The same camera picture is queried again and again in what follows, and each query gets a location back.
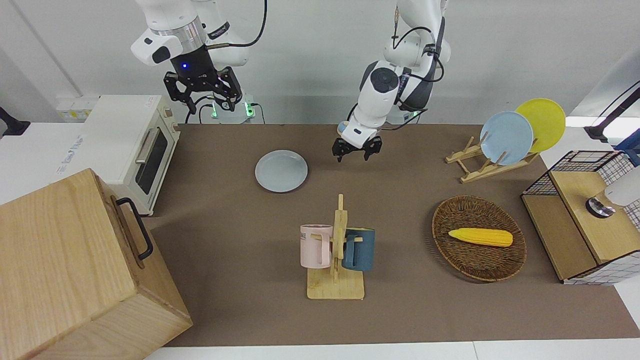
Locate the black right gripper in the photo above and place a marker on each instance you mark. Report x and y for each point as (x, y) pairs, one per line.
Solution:
(192, 67)

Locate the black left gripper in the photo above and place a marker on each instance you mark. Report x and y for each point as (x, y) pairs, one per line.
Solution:
(360, 148)

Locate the gray plate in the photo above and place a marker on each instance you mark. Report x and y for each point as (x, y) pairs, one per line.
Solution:
(281, 171)

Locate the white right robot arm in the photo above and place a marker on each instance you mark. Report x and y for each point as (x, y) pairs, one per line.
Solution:
(165, 15)

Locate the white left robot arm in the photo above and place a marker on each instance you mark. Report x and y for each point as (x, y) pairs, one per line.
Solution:
(377, 95)

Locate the wooden plate rack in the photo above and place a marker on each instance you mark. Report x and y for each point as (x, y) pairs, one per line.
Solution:
(480, 172)

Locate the light blue plate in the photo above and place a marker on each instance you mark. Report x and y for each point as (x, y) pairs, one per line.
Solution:
(506, 138)

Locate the yellow plate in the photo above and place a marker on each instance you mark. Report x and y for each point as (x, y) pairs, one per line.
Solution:
(547, 120)

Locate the white toaster oven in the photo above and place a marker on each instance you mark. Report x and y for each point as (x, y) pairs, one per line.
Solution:
(120, 130)

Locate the dark blue mug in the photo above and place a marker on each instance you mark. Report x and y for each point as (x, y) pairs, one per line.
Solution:
(361, 250)

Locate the pink mug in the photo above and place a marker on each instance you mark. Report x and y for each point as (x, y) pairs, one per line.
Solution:
(314, 247)

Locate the brown table mat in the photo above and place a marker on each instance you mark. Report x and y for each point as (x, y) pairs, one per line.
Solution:
(250, 225)

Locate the wooden mug stand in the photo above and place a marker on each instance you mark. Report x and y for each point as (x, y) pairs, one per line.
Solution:
(335, 287)

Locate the yellow corn cob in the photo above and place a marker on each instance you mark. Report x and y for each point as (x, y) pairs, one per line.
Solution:
(482, 237)

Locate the brown wicker basket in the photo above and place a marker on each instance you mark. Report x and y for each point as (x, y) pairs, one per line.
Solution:
(475, 262)

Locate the large wooden box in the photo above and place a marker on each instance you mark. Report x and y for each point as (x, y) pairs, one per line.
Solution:
(65, 260)

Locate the blue object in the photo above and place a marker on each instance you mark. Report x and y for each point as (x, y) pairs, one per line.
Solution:
(632, 147)

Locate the white wall power strip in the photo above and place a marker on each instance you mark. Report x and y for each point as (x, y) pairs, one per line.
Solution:
(75, 109)

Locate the black camera stand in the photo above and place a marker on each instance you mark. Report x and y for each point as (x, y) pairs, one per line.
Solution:
(597, 132)
(12, 127)

